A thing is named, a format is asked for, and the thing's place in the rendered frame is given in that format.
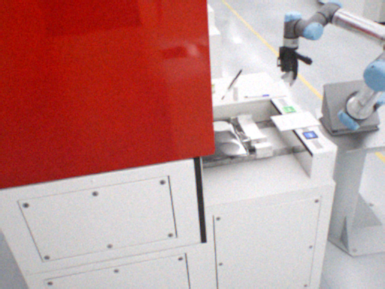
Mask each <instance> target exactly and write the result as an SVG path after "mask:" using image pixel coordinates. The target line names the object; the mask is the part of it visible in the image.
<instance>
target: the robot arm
mask: <svg viewBox="0 0 385 289"><path fill-rule="evenodd" d="M301 18H302V14H301V13H300V12H299V11H288V12H287V13H285V17H284V24H283V46H282V47H279V56H278V57H277V59H279V60H280V64H279V65H277V67H280V71H281V72H286V73H285V74H284V75H281V77H280V78H281V79H282V80H283V82H289V83H290V87H292V86H293V84H294V82H296V78H297V76H298V66H299V64H298V59H299V60H301V61H302V62H303V63H304V64H307V65H311V63H312V62H313V61H312V59H311V58H310V57H309V56H305V55H303V54H300V53H299V52H298V51H296V50H298V48H299V39H300V37H302V38H305V39H308V40H312V41H317V40H318V39H320V38H321V35H322V34H323V28H324V27H325V26H327V25H328V24H329V23H331V24H332V25H334V26H337V27H338V28H340V29H343V30H345V31H348V32H349V33H351V34H354V35H356V36H359V37H360V38H362V39H365V40H366V41H370V42H371V43H373V44H376V45H377V46H379V47H382V48H383V52H382V54H380V55H379V56H378V57H377V59H375V60H374V61H373V62H371V63H370V64H368V66H367V67H366V69H364V72H363V75H362V76H363V79H364V84H363V85H362V87H361V89H360V90H357V91H355V92H353V93H351V94H350V95H349V96H348V97H347V100H346V106H345V107H344V108H343V109H342V110H340V112H339V113H338V119H339V120H340V121H341V122H342V123H343V124H344V126H346V127H347V128H349V129H351V130H356V129H358V128H360V126H361V125H362V124H363V123H364V122H365V121H367V119H369V118H370V116H371V115H373V113H374V112H376V110H377V109H379V108H380V107H381V106H382V105H384V104H385V26H382V25H381V24H379V23H376V22H374V21H370V20H369V19H366V18H364V17H362V16H359V15H357V14H353V13H351V12H350V11H346V10H345V9H343V6H342V4H341V3H340V2H339V1H338V0H330V1H329V2H327V3H325V4H324V5H323V6H322V7H321V8H320V9H319V10H318V11H317V12H316V13H315V14H314V15H313V16H311V17H310V18H309V19H308V20H304V19H301Z"/></svg>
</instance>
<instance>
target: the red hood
mask: <svg viewBox="0 0 385 289"><path fill-rule="evenodd" d="M214 151H215V145H214V112H213V100H212V89H211V55H210V44H209V21H208V0H0V189H4V188H8V187H18V186H21V185H26V184H36V183H39V182H43V181H53V180H57V179H64V178H71V177H75V176H82V175H89V174H96V173H100V172H110V171H114V170H118V169H128V168H132V167H136V166H146V165H150V164H154V163H164V162H168V161H175V160H182V159H189V158H193V157H199V156H208V155H211V154H214Z"/></svg>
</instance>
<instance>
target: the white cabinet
mask: <svg viewBox="0 0 385 289"><path fill-rule="evenodd" d="M334 191H335V184H334V185H330V186H326V187H317V188H314V189H307V190H301V191H297V192H290V193H285V194H278V195H274V196H265V197H261V198H257V199H248V200H244V201H241V202H232V203H228V204H224V205H215V206H211V207H205V213H206V221H207V236H208V253H209V268H210V276H211V289H317V288H319V285H320V278H321V270H322V267H323V256H324V253H325V249H326V238H327V235H328V231H329V220H330V217H331V209H332V202H333V198H334Z"/></svg>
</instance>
